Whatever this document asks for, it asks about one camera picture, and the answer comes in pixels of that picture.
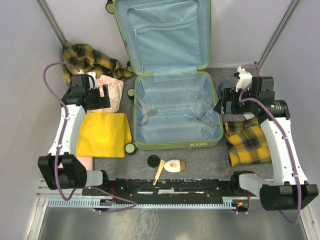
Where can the cream pink-print cloth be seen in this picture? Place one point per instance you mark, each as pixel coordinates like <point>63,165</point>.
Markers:
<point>115,91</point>

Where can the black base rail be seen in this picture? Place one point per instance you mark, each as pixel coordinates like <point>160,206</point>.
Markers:
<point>176,191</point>

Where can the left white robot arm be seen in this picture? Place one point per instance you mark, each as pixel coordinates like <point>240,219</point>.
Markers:
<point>60,168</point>

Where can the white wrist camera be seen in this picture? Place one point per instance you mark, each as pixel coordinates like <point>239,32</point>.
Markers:
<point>93,83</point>
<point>244,78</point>

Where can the right aluminium corner post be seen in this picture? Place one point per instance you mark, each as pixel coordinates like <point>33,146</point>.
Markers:
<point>289,12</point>

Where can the white paper tag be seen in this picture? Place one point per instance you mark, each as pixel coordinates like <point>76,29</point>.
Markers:
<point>248,116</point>

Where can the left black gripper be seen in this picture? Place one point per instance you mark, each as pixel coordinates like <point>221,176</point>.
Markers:
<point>100,103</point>

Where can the yellow plaid shirt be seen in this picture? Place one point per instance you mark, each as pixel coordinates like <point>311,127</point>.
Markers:
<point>87,59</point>
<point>246,143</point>

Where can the aluminium corner post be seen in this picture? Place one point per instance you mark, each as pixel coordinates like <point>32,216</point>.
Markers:
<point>289,12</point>
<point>48,14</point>

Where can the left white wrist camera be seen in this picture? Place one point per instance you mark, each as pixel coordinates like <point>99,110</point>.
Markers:
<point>93,83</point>

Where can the green suitcase blue lining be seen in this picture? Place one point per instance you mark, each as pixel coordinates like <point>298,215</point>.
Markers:
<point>168,43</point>

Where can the yellow garment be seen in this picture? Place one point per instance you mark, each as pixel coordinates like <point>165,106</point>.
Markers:
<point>103,135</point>

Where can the white sunscreen bottle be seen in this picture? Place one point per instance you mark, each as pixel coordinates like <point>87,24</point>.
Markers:
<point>175,166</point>

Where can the black round compact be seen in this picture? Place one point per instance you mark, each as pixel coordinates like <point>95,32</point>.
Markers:
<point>153,161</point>

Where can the left aluminium corner post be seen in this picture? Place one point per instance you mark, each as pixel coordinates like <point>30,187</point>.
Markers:
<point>48,14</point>

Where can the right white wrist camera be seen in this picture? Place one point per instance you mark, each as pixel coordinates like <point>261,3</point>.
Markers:
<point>244,78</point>

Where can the gold cosmetic tube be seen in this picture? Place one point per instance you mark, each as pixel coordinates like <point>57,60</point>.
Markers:
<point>159,171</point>

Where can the pink fluffy cloth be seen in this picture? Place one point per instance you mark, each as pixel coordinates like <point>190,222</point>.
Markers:
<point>86,161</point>

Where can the blue-grey garment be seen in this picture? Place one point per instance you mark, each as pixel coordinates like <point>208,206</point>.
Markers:
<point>226,86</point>

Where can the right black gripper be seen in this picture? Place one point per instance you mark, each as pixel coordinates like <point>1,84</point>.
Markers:
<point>229,94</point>

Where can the crumpled yellow plaid shirt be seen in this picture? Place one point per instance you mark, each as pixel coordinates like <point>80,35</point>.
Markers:
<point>87,59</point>

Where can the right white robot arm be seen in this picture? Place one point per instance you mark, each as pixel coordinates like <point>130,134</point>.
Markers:
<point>290,189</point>

